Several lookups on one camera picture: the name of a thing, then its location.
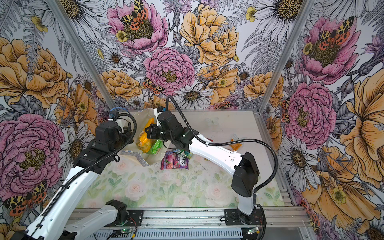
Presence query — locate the blue checkered paper bag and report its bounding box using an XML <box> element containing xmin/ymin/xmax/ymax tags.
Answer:
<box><xmin>119</xmin><ymin>109</ymin><xmax>167</xmax><ymax>167</ymax></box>

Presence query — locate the green white snack packet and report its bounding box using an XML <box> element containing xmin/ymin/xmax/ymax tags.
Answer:
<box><xmin>172</xmin><ymin>149</ymin><xmax>193</xmax><ymax>159</ymax></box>

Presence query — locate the green Lays chips bag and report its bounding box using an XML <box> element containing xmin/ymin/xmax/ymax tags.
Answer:
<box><xmin>148</xmin><ymin>140</ymin><xmax>163</xmax><ymax>155</ymax></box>

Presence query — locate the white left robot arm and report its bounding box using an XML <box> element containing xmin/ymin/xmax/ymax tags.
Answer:
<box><xmin>11</xmin><ymin>119</ymin><xmax>137</xmax><ymax>240</ymax></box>

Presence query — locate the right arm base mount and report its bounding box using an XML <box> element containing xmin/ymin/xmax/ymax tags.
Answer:
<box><xmin>224</xmin><ymin>207</ymin><xmax>267</xmax><ymax>226</ymax></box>

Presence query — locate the black left corrugated cable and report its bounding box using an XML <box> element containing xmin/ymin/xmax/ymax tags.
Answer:
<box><xmin>41</xmin><ymin>112</ymin><xmax>138</xmax><ymax>217</ymax></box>

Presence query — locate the yellow orange snack bag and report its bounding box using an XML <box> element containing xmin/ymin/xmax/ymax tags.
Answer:
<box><xmin>136</xmin><ymin>118</ymin><xmax>156</xmax><ymax>154</ymax></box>

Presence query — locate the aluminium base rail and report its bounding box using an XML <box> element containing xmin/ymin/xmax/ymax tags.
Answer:
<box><xmin>86</xmin><ymin>207</ymin><xmax>316</xmax><ymax>240</ymax></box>

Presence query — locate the small orange snack packet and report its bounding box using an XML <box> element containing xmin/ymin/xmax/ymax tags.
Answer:
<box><xmin>230</xmin><ymin>143</ymin><xmax>242</xmax><ymax>151</ymax></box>

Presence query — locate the floral table mat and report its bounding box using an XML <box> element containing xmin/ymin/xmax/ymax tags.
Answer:
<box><xmin>76</xmin><ymin>152</ymin><xmax>284</xmax><ymax>208</ymax></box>

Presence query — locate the black corrugated cable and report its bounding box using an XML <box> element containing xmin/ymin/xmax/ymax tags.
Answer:
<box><xmin>41</xmin><ymin>112</ymin><xmax>138</xmax><ymax>217</ymax></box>
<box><xmin>165</xmin><ymin>95</ymin><xmax>279</xmax><ymax>193</ymax></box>

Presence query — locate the black right corrugated cable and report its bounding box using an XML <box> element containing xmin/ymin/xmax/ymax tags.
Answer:
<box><xmin>165</xmin><ymin>95</ymin><xmax>279</xmax><ymax>193</ymax></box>

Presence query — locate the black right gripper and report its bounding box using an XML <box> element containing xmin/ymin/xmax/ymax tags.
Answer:
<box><xmin>144</xmin><ymin>121</ymin><xmax>175</xmax><ymax>140</ymax></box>

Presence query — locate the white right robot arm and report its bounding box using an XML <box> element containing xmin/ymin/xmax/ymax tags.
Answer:
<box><xmin>145</xmin><ymin>107</ymin><xmax>260</xmax><ymax>225</ymax></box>

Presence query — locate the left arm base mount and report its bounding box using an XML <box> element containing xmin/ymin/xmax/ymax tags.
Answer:
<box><xmin>116</xmin><ymin>210</ymin><xmax>144</xmax><ymax>227</ymax></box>

